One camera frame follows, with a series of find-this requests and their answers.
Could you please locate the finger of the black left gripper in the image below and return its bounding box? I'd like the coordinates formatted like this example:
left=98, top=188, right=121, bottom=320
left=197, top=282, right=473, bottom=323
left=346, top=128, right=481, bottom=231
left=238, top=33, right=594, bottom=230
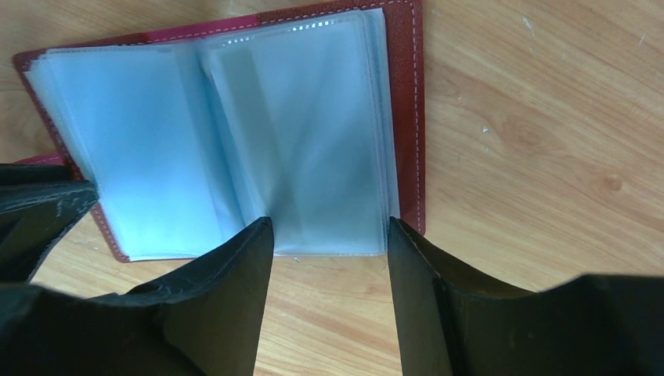
left=1, top=164, right=80, bottom=185
left=1, top=181, right=98, bottom=284

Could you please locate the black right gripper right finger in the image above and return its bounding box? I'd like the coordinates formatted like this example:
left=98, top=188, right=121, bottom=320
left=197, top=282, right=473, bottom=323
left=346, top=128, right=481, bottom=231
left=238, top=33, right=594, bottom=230
left=388, top=219, right=663, bottom=375

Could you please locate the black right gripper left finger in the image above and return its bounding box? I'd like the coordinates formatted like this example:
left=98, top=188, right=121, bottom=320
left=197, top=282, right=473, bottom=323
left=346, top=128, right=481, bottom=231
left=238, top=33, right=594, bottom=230
left=1, top=217, right=274, bottom=375

